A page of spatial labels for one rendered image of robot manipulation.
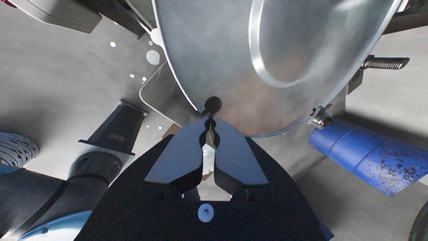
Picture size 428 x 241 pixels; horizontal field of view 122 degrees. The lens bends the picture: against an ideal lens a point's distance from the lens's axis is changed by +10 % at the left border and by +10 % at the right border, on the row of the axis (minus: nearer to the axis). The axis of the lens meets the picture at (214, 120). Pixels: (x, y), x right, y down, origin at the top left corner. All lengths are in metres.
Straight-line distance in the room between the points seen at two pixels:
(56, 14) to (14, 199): 0.38
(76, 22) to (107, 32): 0.58
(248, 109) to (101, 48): 0.89
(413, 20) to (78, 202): 0.96
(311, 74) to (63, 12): 0.38
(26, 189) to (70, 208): 0.10
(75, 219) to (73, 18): 0.45
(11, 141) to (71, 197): 0.81
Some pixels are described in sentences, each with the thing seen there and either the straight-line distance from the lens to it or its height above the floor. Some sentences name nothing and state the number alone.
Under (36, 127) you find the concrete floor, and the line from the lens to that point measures 1.28.
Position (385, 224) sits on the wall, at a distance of 3.43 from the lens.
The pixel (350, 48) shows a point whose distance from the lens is 0.27.
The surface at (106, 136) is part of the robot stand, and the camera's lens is 0.68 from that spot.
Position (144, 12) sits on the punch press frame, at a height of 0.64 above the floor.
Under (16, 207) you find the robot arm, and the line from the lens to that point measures 0.51.
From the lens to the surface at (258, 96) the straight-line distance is 0.16.
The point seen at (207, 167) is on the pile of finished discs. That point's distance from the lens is 0.88.
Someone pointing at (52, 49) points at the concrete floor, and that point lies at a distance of 1.05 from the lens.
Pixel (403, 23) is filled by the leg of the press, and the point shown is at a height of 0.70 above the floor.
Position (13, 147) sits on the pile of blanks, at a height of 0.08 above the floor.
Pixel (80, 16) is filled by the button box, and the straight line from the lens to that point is 0.36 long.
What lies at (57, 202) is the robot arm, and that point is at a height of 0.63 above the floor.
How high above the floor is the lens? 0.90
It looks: 55 degrees down
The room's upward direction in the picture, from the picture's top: 145 degrees clockwise
